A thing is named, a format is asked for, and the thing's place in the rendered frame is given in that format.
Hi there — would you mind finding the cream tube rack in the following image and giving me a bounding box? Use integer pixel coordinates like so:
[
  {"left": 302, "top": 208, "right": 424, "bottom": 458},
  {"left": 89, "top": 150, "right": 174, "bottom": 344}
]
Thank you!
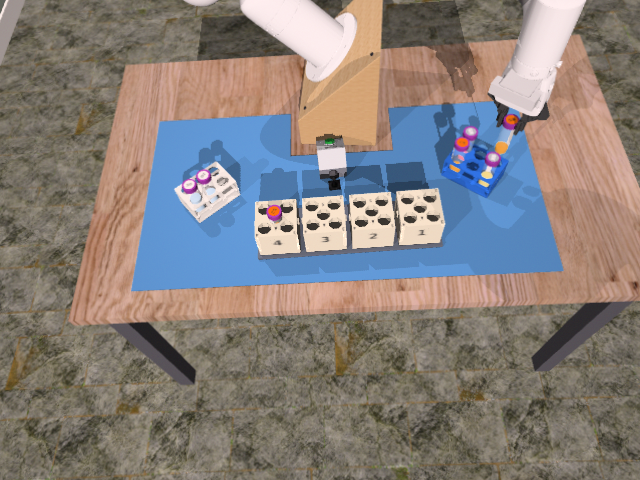
[{"left": 175, "top": 163, "right": 240, "bottom": 223}]

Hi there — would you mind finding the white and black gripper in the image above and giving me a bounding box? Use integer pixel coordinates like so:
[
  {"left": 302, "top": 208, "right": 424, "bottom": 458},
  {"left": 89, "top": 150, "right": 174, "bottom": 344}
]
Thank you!
[{"left": 487, "top": 60, "right": 557, "bottom": 136}]

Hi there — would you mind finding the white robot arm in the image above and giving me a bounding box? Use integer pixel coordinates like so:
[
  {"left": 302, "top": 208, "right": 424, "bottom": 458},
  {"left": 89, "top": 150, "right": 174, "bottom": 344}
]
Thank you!
[{"left": 240, "top": 0, "right": 586, "bottom": 112}]

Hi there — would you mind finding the blue tube rack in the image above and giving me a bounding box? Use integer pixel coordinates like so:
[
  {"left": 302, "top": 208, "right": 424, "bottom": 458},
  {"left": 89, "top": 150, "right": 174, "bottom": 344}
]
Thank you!
[{"left": 441, "top": 144, "right": 508, "bottom": 198}]

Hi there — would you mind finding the blue bench mat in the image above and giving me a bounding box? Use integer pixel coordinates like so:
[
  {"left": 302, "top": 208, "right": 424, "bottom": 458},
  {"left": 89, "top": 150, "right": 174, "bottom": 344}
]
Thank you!
[{"left": 131, "top": 101, "right": 564, "bottom": 291}]

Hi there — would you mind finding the beige bucket adapter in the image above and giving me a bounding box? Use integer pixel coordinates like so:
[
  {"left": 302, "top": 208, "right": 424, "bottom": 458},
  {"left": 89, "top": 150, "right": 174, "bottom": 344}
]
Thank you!
[
  {"left": 349, "top": 192, "right": 395, "bottom": 249},
  {"left": 254, "top": 199, "right": 301, "bottom": 255},
  {"left": 394, "top": 188, "right": 445, "bottom": 246},
  {"left": 302, "top": 195, "right": 347, "bottom": 252}
]

